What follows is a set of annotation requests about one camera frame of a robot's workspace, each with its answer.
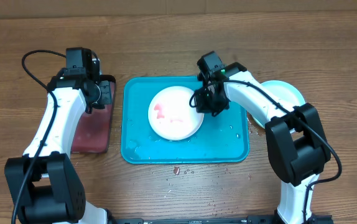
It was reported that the white plate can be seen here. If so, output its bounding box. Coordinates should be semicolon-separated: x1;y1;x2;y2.
147;86;204;141

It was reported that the light blue plate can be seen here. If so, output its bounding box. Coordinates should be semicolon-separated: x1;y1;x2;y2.
252;80;306;129

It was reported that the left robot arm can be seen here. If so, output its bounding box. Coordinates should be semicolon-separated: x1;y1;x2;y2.
4;47;116;223

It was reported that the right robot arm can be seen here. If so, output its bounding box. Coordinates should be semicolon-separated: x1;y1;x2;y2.
190;52;333;223

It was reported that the teal plastic serving tray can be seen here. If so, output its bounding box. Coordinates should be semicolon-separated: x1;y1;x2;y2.
121;76;250;164

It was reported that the black tray with pink water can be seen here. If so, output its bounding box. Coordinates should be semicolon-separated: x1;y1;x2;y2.
71;75;116;154

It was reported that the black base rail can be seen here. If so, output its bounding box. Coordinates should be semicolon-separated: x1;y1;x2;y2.
111;215;284;224

